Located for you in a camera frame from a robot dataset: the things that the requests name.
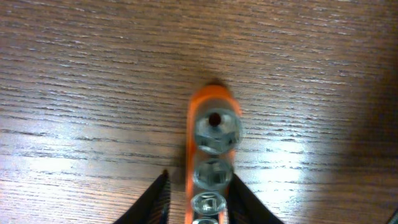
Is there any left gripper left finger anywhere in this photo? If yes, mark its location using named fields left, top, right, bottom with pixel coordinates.
left=114, top=170, right=171, bottom=224

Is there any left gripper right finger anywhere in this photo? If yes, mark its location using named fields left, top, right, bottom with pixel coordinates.
left=226, top=174, right=283, bottom=224

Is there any orange socket bit rail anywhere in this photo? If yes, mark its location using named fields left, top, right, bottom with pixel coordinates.
left=184, top=83, right=243, bottom=224

